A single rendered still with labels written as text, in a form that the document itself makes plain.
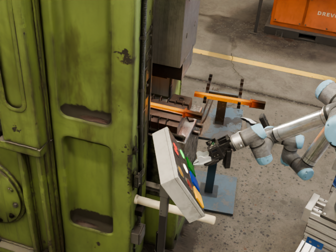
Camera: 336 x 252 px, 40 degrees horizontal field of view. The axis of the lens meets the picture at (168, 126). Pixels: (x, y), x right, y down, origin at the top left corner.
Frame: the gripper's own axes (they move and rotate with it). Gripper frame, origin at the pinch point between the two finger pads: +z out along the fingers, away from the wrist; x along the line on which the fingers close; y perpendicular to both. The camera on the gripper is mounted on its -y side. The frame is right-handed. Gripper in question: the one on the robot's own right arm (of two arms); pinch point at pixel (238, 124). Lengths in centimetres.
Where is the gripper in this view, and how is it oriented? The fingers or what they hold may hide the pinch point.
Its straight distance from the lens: 254.8
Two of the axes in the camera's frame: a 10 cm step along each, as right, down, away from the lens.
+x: 3.0, -5.5, 7.8
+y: -0.6, 8.0, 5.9
